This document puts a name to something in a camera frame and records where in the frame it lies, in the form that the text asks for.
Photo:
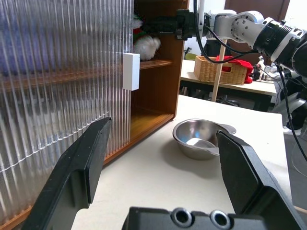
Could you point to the cream table black frame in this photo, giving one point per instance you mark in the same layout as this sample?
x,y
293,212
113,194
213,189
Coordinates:
x,y
261,87

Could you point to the yellow green object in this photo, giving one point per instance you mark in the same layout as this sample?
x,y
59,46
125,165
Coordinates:
x,y
190,56

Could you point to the wooden cabinet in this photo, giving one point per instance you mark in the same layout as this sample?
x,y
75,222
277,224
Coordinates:
x,y
165,83

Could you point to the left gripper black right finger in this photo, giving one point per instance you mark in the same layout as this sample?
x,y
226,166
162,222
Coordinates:
x,y
251,182

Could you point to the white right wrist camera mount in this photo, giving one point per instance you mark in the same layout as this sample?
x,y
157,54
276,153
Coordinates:
x,y
202,7

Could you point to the black office chair base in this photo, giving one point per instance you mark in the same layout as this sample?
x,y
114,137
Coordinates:
x,y
225,100

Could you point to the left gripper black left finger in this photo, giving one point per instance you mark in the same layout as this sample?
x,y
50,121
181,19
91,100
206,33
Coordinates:
x,y
72,179

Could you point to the light wooden pole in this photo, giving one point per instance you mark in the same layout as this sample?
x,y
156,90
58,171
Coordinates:
x,y
217,81

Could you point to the steel bowl with ears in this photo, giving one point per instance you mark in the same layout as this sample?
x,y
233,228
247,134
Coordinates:
x,y
192,134

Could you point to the ribbed clear sliding door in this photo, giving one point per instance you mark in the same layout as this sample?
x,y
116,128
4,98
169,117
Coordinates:
x,y
72,95

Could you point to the purple tissue pack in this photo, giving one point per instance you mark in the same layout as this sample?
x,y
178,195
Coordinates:
x,y
28,43

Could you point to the white plush bear toy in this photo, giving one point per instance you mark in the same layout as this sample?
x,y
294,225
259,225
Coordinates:
x,y
146,49

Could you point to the red cloth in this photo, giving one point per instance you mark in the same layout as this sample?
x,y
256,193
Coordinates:
x,y
242,64

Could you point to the small metal parts clutter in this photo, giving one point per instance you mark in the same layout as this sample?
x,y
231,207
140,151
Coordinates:
x,y
263,72

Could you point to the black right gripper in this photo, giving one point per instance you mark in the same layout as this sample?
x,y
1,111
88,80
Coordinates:
x,y
184,24

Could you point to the wicker basket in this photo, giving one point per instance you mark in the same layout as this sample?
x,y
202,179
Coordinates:
x,y
208,72

